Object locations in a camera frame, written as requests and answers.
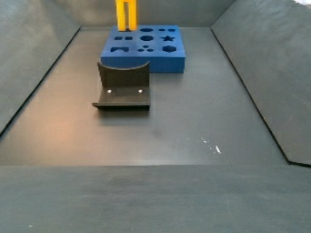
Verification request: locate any blue shape-sorting block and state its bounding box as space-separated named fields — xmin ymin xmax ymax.
xmin=99 ymin=25 xmax=185 ymax=73

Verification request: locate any black curved holder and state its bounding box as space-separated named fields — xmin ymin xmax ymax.
xmin=91 ymin=63 xmax=150 ymax=109

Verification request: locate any yellow double-square peg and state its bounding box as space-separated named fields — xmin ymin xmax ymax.
xmin=114 ymin=0 xmax=137 ymax=31

